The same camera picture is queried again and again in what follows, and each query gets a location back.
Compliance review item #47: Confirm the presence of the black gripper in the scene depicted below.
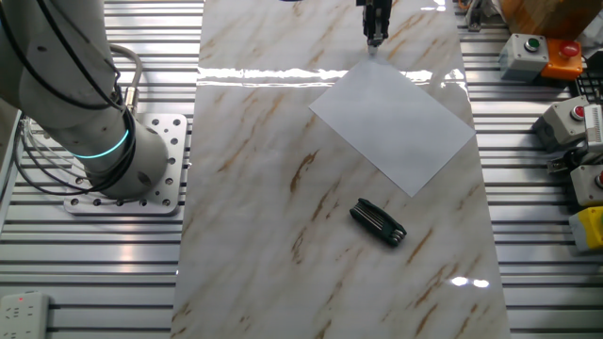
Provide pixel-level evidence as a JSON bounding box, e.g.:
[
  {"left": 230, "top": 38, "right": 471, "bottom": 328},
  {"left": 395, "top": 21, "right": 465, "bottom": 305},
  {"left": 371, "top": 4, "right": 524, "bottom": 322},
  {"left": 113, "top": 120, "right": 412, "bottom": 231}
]
[{"left": 356, "top": 0, "right": 394, "bottom": 48}]

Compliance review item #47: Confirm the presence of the white paper sheet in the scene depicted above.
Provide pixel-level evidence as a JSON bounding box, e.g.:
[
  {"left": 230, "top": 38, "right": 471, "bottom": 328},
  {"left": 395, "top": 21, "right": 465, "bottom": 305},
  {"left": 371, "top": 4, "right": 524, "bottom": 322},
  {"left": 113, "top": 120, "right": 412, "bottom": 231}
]
[{"left": 308, "top": 51, "right": 477, "bottom": 198}]

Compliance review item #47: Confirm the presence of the aluminium stand pole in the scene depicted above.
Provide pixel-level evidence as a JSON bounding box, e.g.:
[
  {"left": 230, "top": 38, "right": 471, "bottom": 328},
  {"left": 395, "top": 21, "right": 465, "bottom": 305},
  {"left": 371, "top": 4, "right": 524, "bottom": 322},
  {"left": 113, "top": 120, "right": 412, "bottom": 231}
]
[{"left": 464, "top": 0, "right": 489, "bottom": 33}]

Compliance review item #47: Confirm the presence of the grey box green button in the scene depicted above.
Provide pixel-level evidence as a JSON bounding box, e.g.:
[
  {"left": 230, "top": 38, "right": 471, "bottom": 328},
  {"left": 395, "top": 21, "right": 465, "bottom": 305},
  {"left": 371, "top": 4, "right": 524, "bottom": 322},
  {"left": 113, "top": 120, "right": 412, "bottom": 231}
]
[{"left": 497, "top": 32, "right": 550, "bottom": 82}]

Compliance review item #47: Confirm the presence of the brown cardboard box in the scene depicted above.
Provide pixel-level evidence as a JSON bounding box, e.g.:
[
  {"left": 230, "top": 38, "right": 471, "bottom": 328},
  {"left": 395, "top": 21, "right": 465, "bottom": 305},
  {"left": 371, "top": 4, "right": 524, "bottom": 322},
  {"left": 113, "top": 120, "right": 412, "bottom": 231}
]
[{"left": 498, "top": 0, "right": 603, "bottom": 41}]

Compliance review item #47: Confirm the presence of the orange box red button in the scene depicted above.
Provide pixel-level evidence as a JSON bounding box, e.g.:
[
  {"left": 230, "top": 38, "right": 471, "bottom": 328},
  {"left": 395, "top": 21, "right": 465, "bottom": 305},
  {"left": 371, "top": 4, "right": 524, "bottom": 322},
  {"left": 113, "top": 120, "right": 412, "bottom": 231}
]
[{"left": 540, "top": 38, "right": 584, "bottom": 81}]

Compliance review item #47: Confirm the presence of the dark folding hex key set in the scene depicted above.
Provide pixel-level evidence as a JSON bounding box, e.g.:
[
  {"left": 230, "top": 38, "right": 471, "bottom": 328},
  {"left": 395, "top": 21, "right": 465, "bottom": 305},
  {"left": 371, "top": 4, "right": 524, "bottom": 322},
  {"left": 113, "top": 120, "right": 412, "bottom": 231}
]
[{"left": 349, "top": 197, "right": 408, "bottom": 249}]

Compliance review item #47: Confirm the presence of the marble pattern table mat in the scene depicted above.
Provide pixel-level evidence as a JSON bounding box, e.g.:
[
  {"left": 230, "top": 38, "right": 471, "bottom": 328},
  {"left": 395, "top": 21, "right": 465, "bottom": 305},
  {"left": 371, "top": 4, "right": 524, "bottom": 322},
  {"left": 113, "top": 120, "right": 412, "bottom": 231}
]
[{"left": 169, "top": 0, "right": 513, "bottom": 339}]

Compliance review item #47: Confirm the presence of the grey box red button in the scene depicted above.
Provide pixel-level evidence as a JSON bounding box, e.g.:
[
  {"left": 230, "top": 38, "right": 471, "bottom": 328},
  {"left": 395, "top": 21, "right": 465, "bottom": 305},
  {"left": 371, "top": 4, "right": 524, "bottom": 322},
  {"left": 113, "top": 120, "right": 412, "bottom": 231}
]
[
  {"left": 531, "top": 95, "right": 593, "bottom": 153},
  {"left": 569, "top": 163, "right": 603, "bottom": 207}
]

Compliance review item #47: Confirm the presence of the black keyboard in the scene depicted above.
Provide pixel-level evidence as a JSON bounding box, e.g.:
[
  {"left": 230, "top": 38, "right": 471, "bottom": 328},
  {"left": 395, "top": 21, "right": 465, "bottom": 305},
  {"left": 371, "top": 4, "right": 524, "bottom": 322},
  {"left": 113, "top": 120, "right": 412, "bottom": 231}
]
[{"left": 574, "top": 70, "right": 603, "bottom": 103}]

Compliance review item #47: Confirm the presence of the yellow button box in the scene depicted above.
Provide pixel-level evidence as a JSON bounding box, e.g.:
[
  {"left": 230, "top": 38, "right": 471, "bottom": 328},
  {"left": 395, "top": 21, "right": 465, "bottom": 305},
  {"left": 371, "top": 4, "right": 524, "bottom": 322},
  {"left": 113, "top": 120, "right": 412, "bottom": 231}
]
[{"left": 568, "top": 205, "right": 603, "bottom": 253}]

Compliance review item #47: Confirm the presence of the white power strip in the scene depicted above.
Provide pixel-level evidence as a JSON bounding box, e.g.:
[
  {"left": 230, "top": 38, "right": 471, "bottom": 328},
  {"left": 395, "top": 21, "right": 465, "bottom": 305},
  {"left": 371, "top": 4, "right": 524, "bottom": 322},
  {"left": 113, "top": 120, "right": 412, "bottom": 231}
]
[{"left": 0, "top": 290, "right": 52, "bottom": 339}]

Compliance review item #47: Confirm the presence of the thick grey cable metal plug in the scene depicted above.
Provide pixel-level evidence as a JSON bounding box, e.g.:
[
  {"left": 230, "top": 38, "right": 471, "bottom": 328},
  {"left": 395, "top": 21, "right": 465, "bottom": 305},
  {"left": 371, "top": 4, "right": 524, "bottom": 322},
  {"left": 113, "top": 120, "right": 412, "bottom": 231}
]
[{"left": 107, "top": 43, "right": 145, "bottom": 117}]

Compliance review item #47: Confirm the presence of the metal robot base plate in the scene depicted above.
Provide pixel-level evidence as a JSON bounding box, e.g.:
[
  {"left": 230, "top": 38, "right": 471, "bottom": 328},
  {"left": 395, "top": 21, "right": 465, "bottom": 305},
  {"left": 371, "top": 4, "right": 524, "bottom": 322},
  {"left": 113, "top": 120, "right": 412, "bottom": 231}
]
[{"left": 63, "top": 112, "right": 189, "bottom": 217}]

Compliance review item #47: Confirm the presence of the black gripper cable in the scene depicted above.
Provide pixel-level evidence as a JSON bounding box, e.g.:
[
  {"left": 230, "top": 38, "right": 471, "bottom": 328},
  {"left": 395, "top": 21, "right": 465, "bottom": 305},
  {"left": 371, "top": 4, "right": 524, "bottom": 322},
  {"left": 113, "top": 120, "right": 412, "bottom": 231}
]
[{"left": 0, "top": 0, "right": 139, "bottom": 197}]

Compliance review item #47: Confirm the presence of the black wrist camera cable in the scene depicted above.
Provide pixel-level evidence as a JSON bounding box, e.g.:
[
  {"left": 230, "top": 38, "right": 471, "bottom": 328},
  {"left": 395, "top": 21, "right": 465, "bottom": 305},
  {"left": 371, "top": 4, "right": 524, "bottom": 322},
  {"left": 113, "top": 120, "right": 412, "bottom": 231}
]
[{"left": 0, "top": 0, "right": 139, "bottom": 197}]

